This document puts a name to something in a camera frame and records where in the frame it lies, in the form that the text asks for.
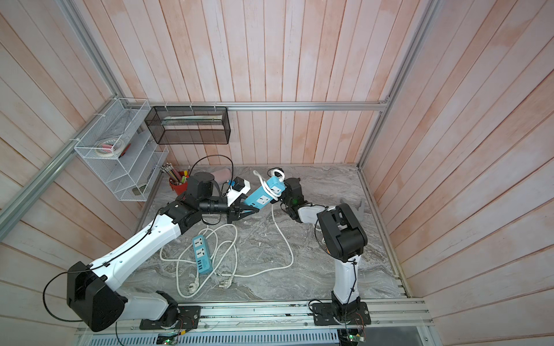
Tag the blue power strip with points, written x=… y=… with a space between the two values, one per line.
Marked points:
x=202 y=255
x=268 y=191

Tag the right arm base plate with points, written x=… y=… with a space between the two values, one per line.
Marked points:
x=333 y=314

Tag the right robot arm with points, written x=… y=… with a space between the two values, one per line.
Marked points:
x=343 y=235

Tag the tape roll on shelf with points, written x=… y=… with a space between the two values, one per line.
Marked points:
x=109 y=147

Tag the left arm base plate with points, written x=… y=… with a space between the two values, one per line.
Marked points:
x=182 y=318

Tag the red metal pencil bucket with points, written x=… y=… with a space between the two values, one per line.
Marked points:
x=178 y=188

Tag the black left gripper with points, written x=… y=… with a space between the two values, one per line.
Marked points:
x=236 y=207

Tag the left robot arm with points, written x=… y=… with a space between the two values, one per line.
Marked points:
x=92 y=290

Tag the grey plastic stand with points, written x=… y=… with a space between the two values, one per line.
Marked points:
x=356 y=207

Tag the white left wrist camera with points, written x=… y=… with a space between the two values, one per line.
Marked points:
x=237 y=187

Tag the bundle of pencils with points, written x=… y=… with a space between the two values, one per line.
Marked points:
x=176 y=177

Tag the black mesh wall basket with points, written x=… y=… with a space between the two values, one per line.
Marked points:
x=184 y=125

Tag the white wire mesh shelf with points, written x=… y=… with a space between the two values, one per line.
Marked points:
x=131 y=176

